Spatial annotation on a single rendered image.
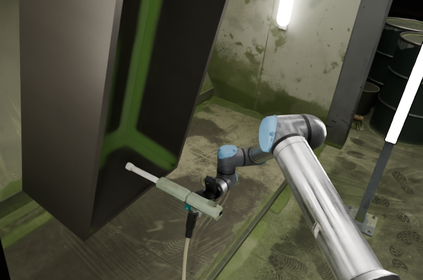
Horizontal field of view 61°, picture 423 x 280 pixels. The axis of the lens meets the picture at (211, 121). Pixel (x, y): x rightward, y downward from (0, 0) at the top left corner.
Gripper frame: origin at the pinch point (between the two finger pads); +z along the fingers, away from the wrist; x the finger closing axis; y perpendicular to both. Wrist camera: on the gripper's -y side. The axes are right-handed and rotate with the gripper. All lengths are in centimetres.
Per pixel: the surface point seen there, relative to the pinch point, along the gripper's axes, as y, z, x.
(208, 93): 20, -183, 91
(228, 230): 42, -47, -4
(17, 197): 43, 8, 100
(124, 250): 48, -4, 34
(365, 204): 21, -103, -66
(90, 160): -29, 38, 20
